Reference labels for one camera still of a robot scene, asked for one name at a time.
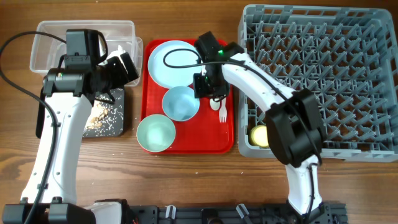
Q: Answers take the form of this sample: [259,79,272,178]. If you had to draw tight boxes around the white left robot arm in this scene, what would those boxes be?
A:
[2,29,139,223]

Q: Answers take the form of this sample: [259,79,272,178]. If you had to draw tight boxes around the light blue bowl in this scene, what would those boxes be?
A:
[162,86,200,121]

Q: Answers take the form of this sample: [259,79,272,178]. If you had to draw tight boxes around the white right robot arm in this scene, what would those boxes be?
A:
[193,32,326,218]

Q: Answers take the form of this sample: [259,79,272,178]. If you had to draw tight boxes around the rice and nutshell scraps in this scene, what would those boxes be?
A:
[83,90,124,136]

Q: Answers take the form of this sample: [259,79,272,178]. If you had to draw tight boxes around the white plastic spoon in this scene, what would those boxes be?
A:
[210,99,220,111]

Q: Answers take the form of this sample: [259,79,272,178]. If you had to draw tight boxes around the red serving tray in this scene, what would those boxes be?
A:
[141,39,234,155]

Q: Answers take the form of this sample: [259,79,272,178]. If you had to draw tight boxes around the large white napkin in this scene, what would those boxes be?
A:
[107,45,126,60]

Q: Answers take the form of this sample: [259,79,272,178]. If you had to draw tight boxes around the grey dishwasher rack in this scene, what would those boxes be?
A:
[238,4,397,162]

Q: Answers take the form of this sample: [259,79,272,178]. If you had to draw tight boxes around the yellow plastic cup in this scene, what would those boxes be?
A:
[249,125,269,147]

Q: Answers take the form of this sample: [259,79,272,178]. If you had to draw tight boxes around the mint green bowl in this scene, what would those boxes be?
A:
[136,114,176,152]

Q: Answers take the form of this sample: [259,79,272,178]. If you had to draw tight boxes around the light blue plate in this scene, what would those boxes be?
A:
[148,40,201,89]

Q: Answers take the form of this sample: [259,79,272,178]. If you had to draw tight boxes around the black food waste tray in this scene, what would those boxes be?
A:
[35,85,126,139]

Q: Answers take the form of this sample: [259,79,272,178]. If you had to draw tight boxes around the clear plastic waste bin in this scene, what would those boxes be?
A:
[30,20,143,76]

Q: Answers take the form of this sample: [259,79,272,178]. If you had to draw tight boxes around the white plastic fork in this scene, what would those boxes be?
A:
[219,98,228,123]

